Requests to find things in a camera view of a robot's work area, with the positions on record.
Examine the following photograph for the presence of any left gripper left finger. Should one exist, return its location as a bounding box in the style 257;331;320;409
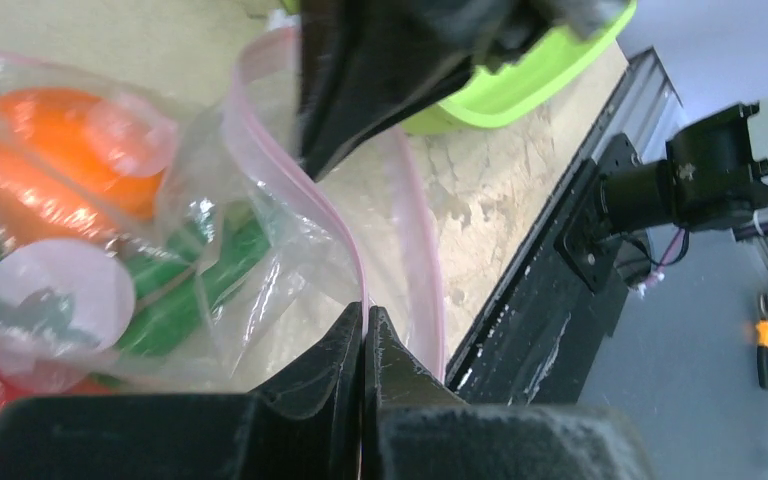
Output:
0;303;363;479

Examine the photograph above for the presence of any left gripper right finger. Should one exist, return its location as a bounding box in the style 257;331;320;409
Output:
362;307;655;479

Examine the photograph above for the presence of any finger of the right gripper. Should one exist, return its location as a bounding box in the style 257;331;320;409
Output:
296;0;628;180

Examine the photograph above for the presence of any clear zip top bag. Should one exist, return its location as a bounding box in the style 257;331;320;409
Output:
0;28;446;391

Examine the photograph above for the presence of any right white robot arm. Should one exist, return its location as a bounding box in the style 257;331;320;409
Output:
297;1;768;239

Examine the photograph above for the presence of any green fake bean pod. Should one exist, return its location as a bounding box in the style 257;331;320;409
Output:
0;211;273;359

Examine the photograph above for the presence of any orange fake fruit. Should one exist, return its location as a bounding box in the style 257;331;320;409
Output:
0;87;179;250

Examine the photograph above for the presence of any green plastic tray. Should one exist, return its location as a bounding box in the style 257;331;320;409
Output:
286;1;636;134

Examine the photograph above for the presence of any black metal base frame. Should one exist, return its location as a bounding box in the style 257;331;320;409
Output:
446;133;636;405

